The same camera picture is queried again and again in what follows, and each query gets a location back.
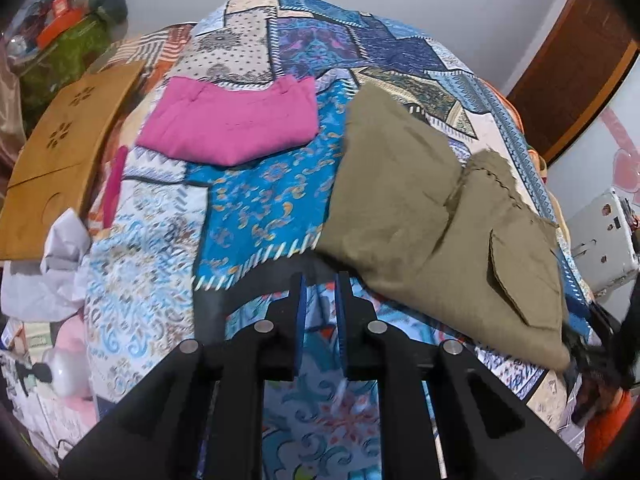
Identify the striped orange cloth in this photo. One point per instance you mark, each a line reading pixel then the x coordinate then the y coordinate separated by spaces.
pixel 155 45

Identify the white pink plush toy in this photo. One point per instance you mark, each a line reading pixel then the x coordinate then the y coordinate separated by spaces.
pixel 70 360

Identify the green storage box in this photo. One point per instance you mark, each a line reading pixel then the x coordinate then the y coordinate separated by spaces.
pixel 62 67

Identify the wooden lap tray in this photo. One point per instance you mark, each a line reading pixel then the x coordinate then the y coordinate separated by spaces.
pixel 65 150

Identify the olive green pants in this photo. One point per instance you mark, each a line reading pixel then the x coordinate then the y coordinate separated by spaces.
pixel 410 220

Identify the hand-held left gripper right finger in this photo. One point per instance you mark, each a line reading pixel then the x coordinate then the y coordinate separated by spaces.
pixel 342 340

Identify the pink stick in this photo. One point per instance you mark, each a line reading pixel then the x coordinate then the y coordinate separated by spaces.
pixel 114 185

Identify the orange box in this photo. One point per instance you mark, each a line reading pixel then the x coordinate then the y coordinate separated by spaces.
pixel 60 25

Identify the blue patchwork blanket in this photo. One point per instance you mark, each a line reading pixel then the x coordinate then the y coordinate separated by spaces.
pixel 260 210

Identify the red box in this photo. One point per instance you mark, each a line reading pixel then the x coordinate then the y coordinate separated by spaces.
pixel 58 5

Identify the white sewing machine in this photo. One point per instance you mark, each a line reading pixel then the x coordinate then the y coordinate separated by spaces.
pixel 602 242

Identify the crumpled white cloth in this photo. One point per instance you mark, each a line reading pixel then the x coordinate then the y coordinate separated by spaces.
pixel 52 265

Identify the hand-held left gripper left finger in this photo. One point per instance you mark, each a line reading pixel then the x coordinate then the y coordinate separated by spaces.
pixel 299 340

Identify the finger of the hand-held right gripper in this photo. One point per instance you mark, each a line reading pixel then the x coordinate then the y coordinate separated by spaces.
pixel 582 352

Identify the pink pants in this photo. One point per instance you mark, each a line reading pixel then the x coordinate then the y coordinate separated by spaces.
pixel 232 120

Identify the wooden door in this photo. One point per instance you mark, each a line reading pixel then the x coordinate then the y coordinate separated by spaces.
pixel 575 65

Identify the white pink-patterned wardrobe door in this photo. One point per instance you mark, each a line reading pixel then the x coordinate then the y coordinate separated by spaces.
pixel 600 150

